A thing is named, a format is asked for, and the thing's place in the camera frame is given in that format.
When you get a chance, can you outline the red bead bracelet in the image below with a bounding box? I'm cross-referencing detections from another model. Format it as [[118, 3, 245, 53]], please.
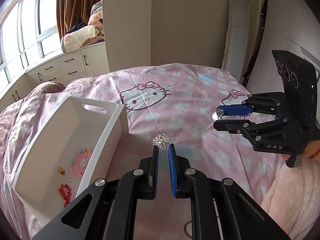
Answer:
[[58, 184, 73, 209]]

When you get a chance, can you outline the colourful bead bracelet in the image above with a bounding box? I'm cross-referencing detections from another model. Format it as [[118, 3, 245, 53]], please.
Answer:
[[69, 148, 94, 178]]

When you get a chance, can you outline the white bead bracelet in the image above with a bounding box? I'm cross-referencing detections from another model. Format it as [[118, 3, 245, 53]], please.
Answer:
[[55, 167, 73, 201]]

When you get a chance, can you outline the silver snowflake brooch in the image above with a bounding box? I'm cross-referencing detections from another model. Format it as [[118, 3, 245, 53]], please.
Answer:
[[152, 133, 171, 151]]

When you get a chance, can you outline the person's right hand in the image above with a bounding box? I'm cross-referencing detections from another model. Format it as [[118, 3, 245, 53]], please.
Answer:
[[280, 139, 320, 161]]

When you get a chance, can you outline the pink Hello Kitty bedsheet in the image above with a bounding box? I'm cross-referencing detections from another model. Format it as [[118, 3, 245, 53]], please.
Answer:
[[1, 63, 283, 239]]

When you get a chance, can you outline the pink fluffy sleeve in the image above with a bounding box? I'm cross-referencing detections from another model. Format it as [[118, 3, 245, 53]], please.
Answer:
[[261, 158, 319, 239]]

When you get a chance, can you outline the white door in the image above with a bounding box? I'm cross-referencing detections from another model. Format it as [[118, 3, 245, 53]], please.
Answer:
[[222, 0, 250, 81]]

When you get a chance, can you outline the white storage box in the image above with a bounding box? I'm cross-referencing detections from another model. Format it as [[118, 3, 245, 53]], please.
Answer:
[[12, 96, 129, 224]]

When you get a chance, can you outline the white window cabinet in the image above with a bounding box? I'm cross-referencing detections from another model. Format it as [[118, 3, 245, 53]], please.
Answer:
[[1, 42, 110, 110]]

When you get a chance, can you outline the pile of blankets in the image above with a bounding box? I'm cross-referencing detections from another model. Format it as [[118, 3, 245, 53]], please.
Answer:
[[61, 0, 104, 54]]

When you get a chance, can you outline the brown right curtain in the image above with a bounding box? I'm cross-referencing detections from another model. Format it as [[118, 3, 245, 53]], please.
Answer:
[[56, 0, 100, 38]]

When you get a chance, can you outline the black right camera box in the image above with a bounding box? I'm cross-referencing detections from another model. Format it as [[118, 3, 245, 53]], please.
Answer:
[[272, 50, 319, 141]]

